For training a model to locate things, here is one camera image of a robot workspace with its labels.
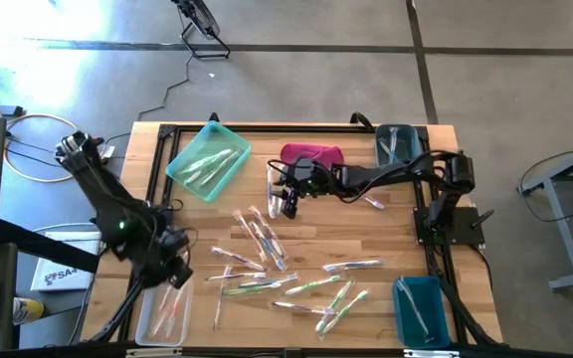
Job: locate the dark teal plastic bin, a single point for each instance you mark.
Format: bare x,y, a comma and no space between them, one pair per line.
436,308

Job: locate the grey metal table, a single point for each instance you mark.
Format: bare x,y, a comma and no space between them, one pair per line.
565,238

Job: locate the yellow can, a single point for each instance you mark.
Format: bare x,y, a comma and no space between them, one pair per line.
30,309

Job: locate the magenta microfibre cloth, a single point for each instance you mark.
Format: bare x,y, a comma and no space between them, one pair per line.
311,153

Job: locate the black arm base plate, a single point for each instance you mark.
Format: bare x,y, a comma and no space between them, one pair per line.
465,236

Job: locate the white printed booklet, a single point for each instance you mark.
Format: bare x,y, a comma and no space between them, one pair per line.
62,278

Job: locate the black desk beam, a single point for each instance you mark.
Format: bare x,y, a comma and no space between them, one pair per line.
43,246

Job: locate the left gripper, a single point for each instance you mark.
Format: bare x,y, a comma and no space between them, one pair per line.
172,248

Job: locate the black floor fan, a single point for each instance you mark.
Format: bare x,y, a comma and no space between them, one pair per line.
199,17

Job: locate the grey-blue plastic bin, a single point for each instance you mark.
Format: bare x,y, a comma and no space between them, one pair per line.
411,149

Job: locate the light teal translucent tray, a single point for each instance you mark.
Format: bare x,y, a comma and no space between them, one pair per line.
207,139

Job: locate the clear plastic tray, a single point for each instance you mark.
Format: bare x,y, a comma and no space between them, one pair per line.
147,333

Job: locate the small white power adapter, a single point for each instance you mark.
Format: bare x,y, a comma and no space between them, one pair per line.
108,151

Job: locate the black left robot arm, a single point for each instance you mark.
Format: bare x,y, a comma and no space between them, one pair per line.
107,199

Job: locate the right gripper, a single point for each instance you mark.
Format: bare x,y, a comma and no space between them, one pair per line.
316,179

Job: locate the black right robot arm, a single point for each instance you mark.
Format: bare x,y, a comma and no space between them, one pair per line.
406,171

